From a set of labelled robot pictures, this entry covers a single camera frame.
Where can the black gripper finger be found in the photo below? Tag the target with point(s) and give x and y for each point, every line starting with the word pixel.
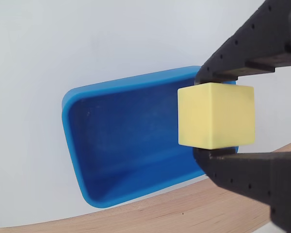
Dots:
pixel 257 41
pixel 257 179

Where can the yellow cube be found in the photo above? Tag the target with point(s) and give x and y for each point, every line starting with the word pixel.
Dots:
pixel 215 116

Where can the blue rectangular bin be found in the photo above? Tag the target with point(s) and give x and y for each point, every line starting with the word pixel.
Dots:
pixel 126 145

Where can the white rectangular board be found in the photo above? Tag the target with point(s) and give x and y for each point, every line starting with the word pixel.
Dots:
pixel 38 72

